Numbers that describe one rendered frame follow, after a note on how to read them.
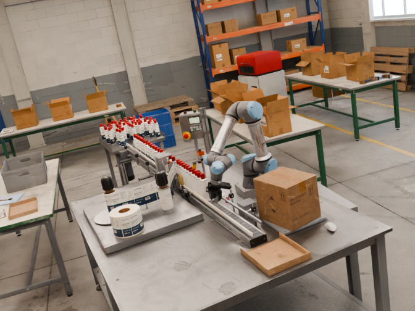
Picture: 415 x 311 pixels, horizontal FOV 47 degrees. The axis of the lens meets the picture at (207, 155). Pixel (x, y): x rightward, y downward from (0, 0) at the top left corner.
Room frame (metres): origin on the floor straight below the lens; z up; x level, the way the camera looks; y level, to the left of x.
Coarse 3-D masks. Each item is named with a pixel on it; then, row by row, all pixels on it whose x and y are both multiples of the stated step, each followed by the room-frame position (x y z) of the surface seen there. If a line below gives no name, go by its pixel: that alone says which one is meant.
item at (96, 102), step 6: (84, 96) 8.42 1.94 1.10; (90, 96) 8.40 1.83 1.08; (96, 96) 8.44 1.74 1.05; (102, 96) 8.48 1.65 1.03; (90, 102) 8.43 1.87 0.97; (96, 102) 8.45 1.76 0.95; (102, 102) 8.48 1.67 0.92; (90, 108) 8.42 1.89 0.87; (96, 108) 8.45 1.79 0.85; (102, 108) 8.47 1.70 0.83; (108, 108) 8.50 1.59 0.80
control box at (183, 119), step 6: (180, 114) 3.33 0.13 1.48; (186, 114) 3.30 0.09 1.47; (192, 114) 3.28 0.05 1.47; (198, 114) 3.26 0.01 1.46; (180, 120) 3.30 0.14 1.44; (186, 120) 3.29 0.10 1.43; (180, 126) 3.31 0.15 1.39; (186, 126) 3.29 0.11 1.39; (186, 132) 3.29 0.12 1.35; (192, 132) 3.28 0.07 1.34; (198, 132) 3.27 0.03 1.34; (192, 138) 3.28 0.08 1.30; (198, 138) 3.28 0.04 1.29
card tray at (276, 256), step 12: (276, 240) 2.43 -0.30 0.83; (288, 240) 2.36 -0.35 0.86; (252, 252) 2.34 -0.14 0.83; (264, 252) 2.32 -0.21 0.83; (276, 252) 2.29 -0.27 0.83; (288, 252) 2.27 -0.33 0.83; (300, 252) 2.25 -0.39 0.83; (264, 264) 2.20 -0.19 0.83; (276, 264) 2.17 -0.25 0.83; (288, 264) 2.12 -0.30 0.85
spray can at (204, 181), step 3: (201, 174) 3.09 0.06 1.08; (204, 174) 3.09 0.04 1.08; (201, 177) 3.08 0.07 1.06; (204, 177) 3.09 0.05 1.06; (201, 180) 3.08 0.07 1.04; (204, 180) 3.08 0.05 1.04; (201, 183) 3.08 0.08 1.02; (204, 183) 3.07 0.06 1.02; (201, 186) 3.08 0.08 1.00; (204, 186) 3.07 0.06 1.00; (204, 189) 3.07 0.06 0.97; (207, 189) 3.08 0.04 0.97; (204, 192) 3.07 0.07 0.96; (204, 195) 3.08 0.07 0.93; (207, 195) 3.08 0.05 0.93; (204, 198) 3.08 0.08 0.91; (207, 198) 3.07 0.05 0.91
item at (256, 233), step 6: (198, 198) 3.17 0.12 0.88; (204, 204) 3.04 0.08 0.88; (216, 204) 3.00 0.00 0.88; (222, 210) 2.88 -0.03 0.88; (228, 210) 2.86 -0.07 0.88; (222, 216) 2.79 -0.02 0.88; (234, 216) 2.76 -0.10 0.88; (228, 222) 2.68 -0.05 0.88; (240, 222) 2.65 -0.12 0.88; (246, 222) 2.64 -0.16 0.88; (246, 228) 2.55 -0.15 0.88; (252, 228) 2.54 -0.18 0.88; (246, 234) 2.48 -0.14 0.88; (258, 234) 2.45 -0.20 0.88
